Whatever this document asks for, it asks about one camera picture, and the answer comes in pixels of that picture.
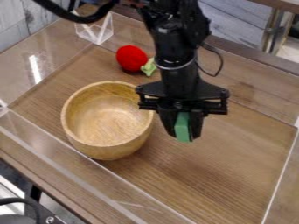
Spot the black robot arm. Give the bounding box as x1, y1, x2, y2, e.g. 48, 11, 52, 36
135, 0, 230, 142

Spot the red plush strawberry toy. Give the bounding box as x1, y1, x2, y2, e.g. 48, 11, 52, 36
116, 45, 156, 77

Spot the brown wooden bowl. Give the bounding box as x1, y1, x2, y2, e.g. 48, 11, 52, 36
60, 80, 155, 160

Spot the green rectangular stick block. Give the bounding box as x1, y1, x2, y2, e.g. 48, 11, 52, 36
174, 112, 191, 143

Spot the metal table leg background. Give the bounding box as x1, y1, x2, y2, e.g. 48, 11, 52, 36
262, 9, 295, 55

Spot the black clamp under table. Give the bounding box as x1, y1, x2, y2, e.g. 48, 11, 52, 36
0, 185, 67, 224

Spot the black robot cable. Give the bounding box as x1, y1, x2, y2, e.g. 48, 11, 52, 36
32, 0, 118, 25

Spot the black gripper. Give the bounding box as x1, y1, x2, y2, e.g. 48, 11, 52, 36
135, 67, 230, 139

